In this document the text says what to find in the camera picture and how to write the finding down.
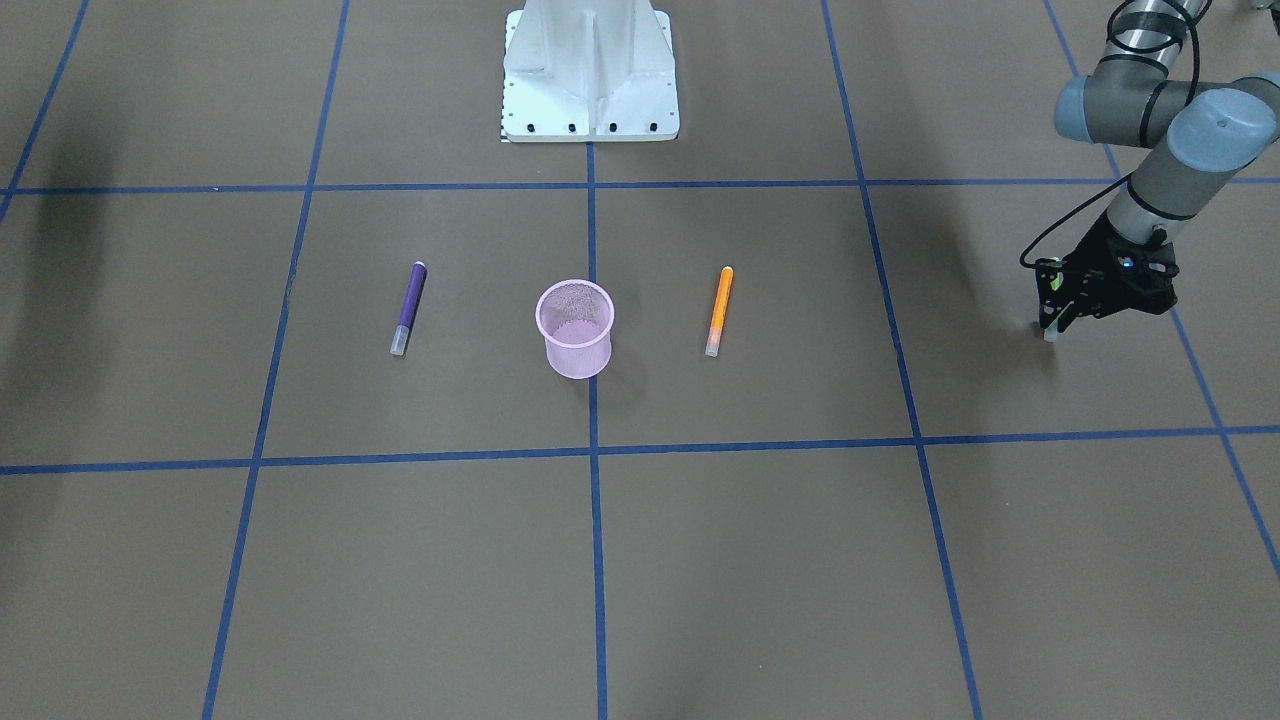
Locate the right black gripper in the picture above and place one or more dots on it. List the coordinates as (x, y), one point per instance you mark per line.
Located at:
(1094, 256)

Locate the orange highlighter pen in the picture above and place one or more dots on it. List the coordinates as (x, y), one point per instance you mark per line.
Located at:
(719, 312)

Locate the purple highlighter pen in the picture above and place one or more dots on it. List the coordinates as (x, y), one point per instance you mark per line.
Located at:
(407, 312)

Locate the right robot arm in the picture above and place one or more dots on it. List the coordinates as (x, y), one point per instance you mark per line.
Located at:
(1197, 136)

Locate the pink mesh pen holder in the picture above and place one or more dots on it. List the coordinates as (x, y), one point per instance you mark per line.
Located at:
(575, 319)

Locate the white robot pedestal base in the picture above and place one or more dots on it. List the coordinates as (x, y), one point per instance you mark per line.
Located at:
(589, 72)

